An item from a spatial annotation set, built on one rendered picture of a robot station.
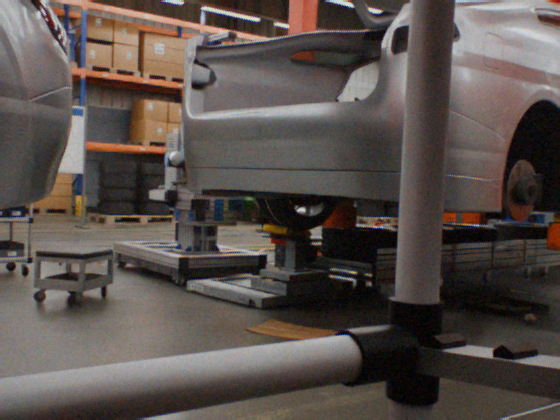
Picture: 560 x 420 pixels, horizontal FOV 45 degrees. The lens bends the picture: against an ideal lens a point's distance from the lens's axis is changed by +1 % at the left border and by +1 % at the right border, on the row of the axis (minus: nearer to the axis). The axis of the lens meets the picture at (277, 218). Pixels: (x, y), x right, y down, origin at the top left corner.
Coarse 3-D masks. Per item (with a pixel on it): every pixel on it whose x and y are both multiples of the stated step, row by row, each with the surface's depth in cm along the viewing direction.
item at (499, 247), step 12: (516, 240) 637; (528, 240) 651; (384, 252) 497; (396, 252) 507; (444, 252) 552; (456, 252) 564; (468, 252) 577; (480, 252) 592; (492, 252) 604; (504, 252) 619; (516, 252) 634; (372, 264) 494; (384, 264) 498; (492, 264) 604
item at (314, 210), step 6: (288, 204) 453; (294, 204) 483; (318, 204) 484; (324, 204) 481; (294, 210) 457; (300, 210) 489; (306, 210) 485; (312, 210) 482; (318, 210) 478; (324, 210) 477; (300, 216) 461; (306, 216) 467; (312, 216) 470
